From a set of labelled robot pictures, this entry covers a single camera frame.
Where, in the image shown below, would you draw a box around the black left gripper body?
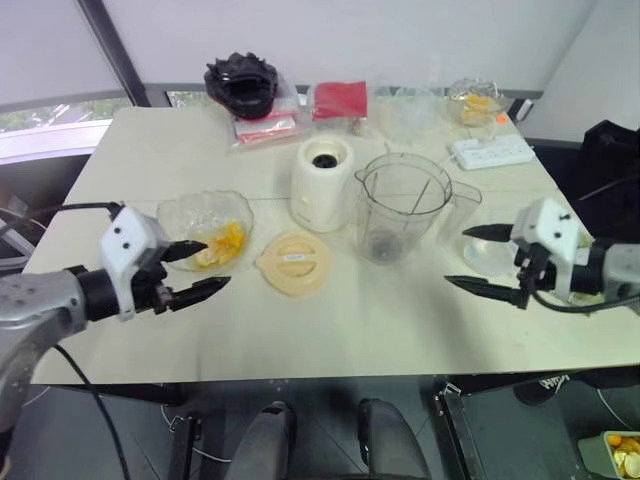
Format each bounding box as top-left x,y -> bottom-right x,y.
131,243 -> 176,316

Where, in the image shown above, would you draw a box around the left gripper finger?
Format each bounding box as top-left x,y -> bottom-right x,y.
167,275 -> 232,312
161,239 -> 209,264

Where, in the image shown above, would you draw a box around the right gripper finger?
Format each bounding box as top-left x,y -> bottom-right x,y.
443,274 -> 529,309
462,223 -> 515,244

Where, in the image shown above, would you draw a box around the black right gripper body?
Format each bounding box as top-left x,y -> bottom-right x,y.
512,239 -> 559,309

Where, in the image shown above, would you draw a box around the peeled orange fruit pieces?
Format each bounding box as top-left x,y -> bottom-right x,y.
192,222 -> 250,269

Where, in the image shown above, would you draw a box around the textured glass fruit bowl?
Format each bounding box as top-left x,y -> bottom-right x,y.
156,188 -> 255,274

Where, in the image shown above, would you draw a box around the clear bag with fruit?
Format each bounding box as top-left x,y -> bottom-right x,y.
446,77 -> 514,129

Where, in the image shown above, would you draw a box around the white power strip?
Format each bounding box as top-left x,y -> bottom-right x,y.
452,134 -> 536,171

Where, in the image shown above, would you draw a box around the clear plastic blender jug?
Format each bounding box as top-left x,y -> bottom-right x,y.
353,152 -> 484,265

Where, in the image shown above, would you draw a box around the cream blender lid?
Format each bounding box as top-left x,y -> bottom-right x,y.
255,229 -> 335,298

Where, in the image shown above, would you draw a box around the black shoe white print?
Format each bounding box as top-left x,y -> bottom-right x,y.
514,372 -> 574,407

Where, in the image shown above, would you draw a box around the black chair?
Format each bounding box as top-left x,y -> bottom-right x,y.
572,119 -> 640,242

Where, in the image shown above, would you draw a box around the clear zip bag red contents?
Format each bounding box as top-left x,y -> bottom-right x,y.
227,74 -> 302,152

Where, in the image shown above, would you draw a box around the cream blender motor base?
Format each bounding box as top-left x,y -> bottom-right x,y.
289,135 -> 356,235

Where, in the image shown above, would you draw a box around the black table leg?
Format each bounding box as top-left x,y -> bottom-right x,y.
167,414 -> 204,480
433,377 -> 489,480

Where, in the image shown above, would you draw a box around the clear crumpled plastic bag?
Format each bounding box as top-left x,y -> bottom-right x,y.
374,84 -> 447,147

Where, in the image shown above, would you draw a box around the dark grey rounded shape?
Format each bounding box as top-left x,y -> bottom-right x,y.
357,398 -> 432,480
229,399 -> 299,480

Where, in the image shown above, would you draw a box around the green plastic container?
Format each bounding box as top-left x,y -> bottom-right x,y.
578,429 -> 640,480

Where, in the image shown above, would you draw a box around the red packet in clear bag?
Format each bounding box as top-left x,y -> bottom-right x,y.
304,79 -> 374,136

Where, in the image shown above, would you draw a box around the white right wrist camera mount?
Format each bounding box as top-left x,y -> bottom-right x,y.
509,197 -> 584,306

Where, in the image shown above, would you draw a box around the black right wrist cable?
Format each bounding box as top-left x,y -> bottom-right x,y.
529,289 -> 640,317

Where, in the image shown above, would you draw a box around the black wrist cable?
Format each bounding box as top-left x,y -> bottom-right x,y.
0,201 -> 124,236
529,289 -> 640,317

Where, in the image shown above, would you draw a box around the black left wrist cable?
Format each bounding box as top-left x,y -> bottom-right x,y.
0,201 -> 124,236

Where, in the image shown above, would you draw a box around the black hanging cable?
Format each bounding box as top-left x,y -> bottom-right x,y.
49,343 -> 133,480

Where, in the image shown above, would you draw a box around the dark window frame post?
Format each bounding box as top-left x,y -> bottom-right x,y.
77,0 -> 152,107

